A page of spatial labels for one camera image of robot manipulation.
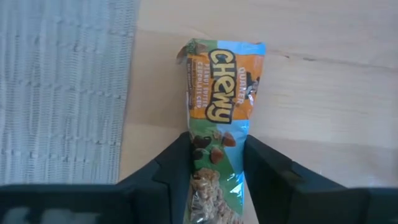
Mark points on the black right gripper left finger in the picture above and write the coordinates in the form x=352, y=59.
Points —
x=168, y=183

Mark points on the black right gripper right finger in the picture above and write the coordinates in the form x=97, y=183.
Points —
x=273, y=186

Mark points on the orange Chewy granola bar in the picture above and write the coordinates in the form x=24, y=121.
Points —
x=220, y=93

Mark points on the gray woven placemat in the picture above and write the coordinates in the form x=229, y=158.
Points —
x=62, y=93

